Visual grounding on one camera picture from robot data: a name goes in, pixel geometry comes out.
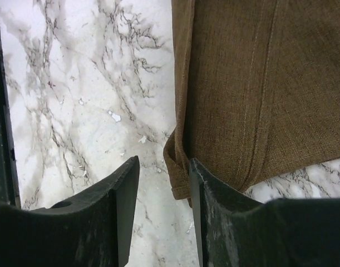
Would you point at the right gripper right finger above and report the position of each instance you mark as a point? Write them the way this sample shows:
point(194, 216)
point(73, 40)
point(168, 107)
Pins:
point(235, 230)

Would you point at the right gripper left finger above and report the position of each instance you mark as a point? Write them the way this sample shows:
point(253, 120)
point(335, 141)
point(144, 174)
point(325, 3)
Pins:
point(91, 228)

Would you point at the brown cloth napkin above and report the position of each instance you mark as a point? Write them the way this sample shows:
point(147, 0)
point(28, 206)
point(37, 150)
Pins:
point(257, 89)

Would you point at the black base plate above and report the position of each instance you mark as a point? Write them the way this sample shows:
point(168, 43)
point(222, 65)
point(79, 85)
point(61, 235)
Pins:
point(9, 190)

